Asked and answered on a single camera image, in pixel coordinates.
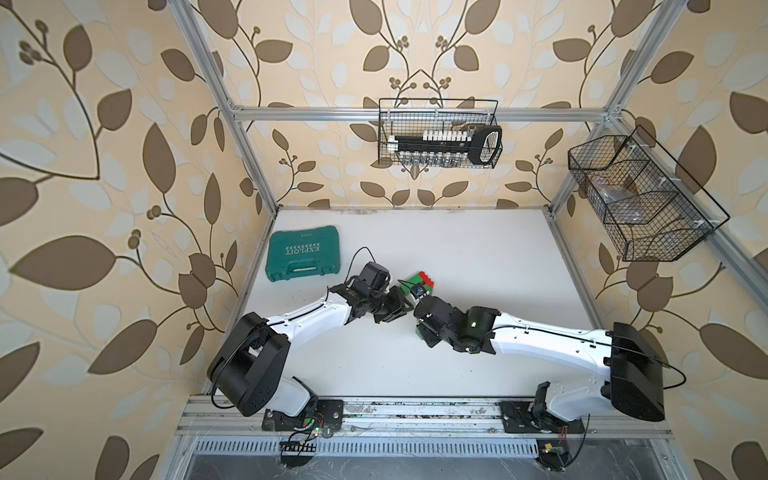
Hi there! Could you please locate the red lego brick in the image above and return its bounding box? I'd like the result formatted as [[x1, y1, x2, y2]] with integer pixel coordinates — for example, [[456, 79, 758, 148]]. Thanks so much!
[[418, 271, 435, 289]]

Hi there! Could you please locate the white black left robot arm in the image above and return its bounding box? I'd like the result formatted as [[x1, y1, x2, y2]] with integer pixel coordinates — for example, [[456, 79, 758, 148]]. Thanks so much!
[[207, 284, 414, 418]]

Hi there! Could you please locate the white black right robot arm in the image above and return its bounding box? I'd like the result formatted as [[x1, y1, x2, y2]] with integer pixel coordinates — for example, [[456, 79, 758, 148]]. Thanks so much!
[[413, 296, 665, 430]]

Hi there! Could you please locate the green plastic tool case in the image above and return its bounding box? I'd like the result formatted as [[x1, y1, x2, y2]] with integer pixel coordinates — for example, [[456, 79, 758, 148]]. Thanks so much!
[[265, 226, 341, 282]]

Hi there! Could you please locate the black white socket tool set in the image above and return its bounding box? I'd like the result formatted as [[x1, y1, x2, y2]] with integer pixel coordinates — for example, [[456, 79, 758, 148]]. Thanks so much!
[[383, 125, 503, 168]]

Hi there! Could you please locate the plastic bag in basket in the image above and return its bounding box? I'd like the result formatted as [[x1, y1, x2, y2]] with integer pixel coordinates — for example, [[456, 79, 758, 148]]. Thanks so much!
[[589, 176, 646, 225]]

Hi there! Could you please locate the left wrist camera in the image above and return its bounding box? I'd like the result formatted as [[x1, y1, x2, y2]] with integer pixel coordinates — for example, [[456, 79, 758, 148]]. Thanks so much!
[[354, 261, 391, 298]]

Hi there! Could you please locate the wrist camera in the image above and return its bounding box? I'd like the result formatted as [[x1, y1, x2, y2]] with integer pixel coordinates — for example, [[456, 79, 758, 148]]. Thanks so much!
[[354, 261, 391, 298], [409, 282, 433, 302]]

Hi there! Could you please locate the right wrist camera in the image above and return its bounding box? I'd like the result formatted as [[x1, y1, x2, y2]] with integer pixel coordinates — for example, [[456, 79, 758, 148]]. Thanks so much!
[[409, 282, 433, 302]]

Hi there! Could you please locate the aluminium front rail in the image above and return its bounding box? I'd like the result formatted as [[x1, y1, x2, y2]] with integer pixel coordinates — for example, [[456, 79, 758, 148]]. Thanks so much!
[[176, 395, 673, 440]]

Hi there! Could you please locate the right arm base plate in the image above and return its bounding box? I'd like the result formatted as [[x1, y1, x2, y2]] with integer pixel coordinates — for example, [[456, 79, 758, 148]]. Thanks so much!
[[499, 400, 586, 435]]

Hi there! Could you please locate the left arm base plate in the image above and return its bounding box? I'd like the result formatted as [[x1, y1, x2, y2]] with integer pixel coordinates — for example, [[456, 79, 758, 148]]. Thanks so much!
[[261, 399, 344, 433]]

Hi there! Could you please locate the black wire basket back wall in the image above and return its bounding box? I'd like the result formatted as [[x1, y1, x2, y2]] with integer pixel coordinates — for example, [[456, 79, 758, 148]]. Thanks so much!
[[377, 97, 503, 169]]

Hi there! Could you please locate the black wire basket wall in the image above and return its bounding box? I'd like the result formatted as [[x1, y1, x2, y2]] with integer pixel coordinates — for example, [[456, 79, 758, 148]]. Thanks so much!
[[568, 125, 730, 262], [377, 97, 503, 169]]

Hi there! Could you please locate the black wire basket right wall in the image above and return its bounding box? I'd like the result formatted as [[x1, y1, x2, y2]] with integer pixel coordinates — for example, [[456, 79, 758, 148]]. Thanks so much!
[[568, 125, 730, 262]]

